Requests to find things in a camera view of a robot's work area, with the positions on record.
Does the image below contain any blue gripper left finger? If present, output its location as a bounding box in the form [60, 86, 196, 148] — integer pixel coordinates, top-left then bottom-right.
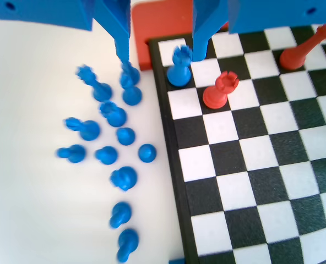
[0, 0, 131, 63]

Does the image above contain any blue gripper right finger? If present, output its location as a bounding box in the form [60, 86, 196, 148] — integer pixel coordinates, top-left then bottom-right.
[192, 0, 326, 62]

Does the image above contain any blue chess rook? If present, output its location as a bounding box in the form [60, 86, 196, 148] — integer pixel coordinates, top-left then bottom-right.
[167, 45, 193, 88]
[99, 101, 127, 128]

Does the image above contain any red chess rook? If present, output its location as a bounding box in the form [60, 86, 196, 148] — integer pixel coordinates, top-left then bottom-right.
[202, 70, 240, 109]

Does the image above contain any blue plastic gear-shaped piece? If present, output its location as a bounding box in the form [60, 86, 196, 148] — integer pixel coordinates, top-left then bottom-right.
[77, 64, 113, 102]

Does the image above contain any blue chess pawn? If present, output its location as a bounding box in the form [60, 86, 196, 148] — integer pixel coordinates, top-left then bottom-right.
[109, 202, 133, 229]
[57, 144, 86, 164]
[116, 228, 139, 262]
[116, 127, 136, 146]
[138, 144, 157, 163]

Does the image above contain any red pawn centre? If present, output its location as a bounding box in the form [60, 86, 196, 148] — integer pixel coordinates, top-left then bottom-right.
[279, 19, 326, 71]

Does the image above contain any black and white chessboard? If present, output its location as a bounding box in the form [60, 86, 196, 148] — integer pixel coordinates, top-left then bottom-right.
[148, 23, 326, 264]

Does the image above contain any red base plate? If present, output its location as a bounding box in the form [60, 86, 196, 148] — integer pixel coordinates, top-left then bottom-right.
[131, 0, 230, 72]

